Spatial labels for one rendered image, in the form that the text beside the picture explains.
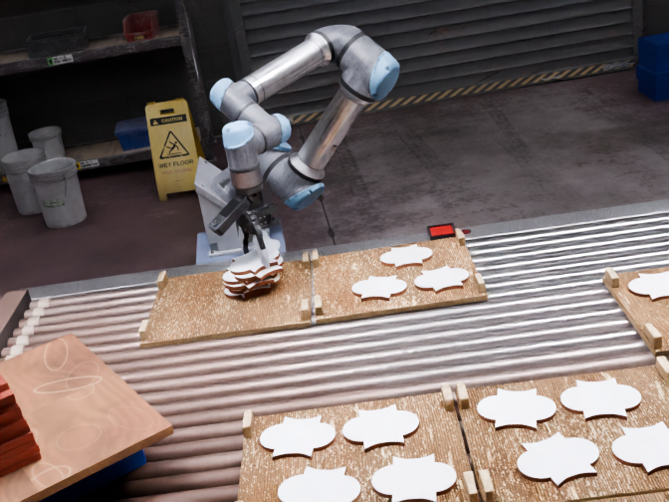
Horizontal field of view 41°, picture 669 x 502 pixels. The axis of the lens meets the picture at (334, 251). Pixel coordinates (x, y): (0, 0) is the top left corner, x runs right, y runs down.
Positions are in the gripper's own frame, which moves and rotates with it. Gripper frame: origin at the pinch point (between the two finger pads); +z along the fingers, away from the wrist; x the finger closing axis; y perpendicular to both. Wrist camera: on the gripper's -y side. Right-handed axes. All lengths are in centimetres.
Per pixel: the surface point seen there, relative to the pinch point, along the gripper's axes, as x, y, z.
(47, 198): 349, 35, 82
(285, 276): 0.9, 8.2, 8.1
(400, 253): -14.1, 35.2, 7.0
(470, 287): -40, 36, 8
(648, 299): -75, 58, 8
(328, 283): -11.4, 13.6, 8.1
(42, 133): 464, 71, 72
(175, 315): 4.3, -22.1, 8.0
